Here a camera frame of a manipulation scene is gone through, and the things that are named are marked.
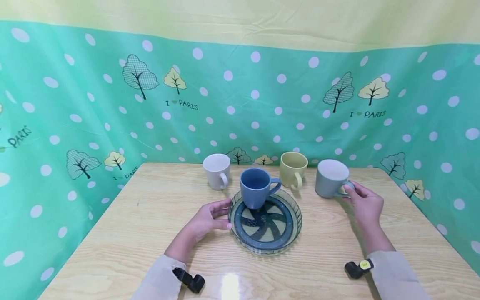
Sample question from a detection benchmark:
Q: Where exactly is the person's right hand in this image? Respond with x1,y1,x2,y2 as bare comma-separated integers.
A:
342,181,385,229

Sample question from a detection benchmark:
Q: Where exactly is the person's left hand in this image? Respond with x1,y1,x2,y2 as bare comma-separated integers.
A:
184,198,233,245

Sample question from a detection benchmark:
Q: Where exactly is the grey mug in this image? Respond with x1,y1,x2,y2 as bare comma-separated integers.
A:
315,159,356,199

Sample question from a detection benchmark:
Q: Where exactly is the round glass plate dark pinwheel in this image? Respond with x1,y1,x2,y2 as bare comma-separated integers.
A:
228,187,303,255

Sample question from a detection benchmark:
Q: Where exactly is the person's left forearm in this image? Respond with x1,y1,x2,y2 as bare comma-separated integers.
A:
130,231,199,300

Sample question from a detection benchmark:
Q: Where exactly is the person's right forearm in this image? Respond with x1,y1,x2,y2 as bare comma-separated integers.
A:
358,222,433,300

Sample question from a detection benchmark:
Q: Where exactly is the white mug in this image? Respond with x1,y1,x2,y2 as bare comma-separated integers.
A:
202,153,231,191

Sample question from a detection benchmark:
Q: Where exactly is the black wrist band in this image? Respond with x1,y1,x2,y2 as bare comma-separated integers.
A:
344,258,375,280
172,267,206,294

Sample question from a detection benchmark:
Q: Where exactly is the blue mug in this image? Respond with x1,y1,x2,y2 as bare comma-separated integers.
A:
240,167,282,210

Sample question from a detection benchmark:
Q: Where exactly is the yellow mug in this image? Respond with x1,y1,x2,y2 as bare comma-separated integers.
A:
279,151,309,191

